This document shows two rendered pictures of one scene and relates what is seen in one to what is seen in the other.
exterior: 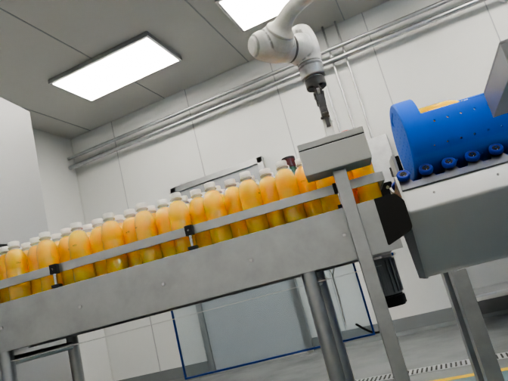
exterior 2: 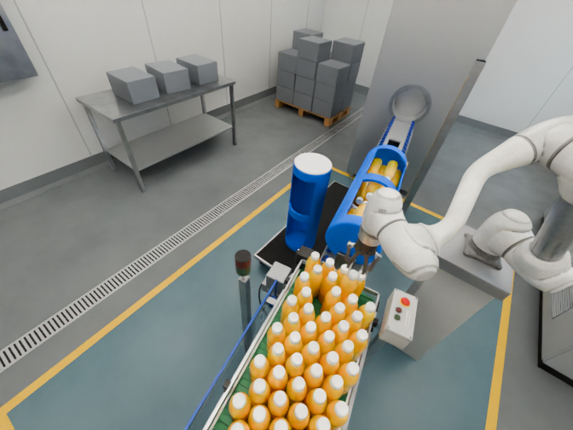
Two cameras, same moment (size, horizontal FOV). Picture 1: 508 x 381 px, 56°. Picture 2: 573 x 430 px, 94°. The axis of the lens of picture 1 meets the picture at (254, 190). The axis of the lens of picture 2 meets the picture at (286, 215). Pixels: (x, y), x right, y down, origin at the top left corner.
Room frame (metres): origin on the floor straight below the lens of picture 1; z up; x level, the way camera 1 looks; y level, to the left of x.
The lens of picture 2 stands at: (1.78, 0.39, 2.11)
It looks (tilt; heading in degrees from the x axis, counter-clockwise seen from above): 44 degrees down; 284
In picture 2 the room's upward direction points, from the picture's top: 6 degrees clockwise
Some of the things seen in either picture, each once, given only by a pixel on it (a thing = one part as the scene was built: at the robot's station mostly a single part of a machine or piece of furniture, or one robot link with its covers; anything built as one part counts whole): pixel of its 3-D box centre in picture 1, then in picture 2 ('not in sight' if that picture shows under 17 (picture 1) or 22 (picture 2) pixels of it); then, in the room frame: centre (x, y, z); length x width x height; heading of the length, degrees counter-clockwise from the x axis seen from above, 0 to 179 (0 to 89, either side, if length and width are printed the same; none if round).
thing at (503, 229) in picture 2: not in sight; (504, 231); (0.97, -0.78, 1.23); 0.18 x 0.16 x 0.22; 123
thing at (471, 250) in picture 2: not in sight; (484, 245); (0.98, -0.81, 1.09); 0.22 x 0.18 x 0.06; 78
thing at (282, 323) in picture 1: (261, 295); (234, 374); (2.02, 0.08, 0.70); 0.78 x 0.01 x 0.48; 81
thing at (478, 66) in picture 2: not in sight; (425, 166); (1.11, -1.94, 0.85); 0.06 x 0.06 x 1.70; 81
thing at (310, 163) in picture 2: not in sight; (313, 163); (2.02, -1.28, 1.03); 0.28 x 0.28 x 0.01
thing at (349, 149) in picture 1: (334, 154); (398, 317); (1.40, -0.26, 1.05); 0.20 x 0.10 x 0.10; 81
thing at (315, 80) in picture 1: (317, 90); (366, 246); (1.63, -0.32, 1.36); 0.08 x 0.07 x 0.09; 171
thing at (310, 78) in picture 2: not in sight; (316, 77); (2.72, -4.68, 0.59); 1.20 x 0.80 x 1.19; 161
